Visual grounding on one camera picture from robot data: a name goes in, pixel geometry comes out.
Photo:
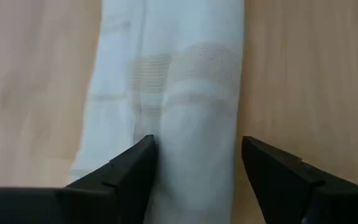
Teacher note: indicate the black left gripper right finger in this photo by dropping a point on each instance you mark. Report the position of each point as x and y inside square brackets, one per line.
[291, 193]

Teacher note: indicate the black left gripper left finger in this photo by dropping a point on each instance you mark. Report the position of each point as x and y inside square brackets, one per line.
[104, 202]

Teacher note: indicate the white checked towel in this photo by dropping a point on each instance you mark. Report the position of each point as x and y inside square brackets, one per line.
[182, 93]

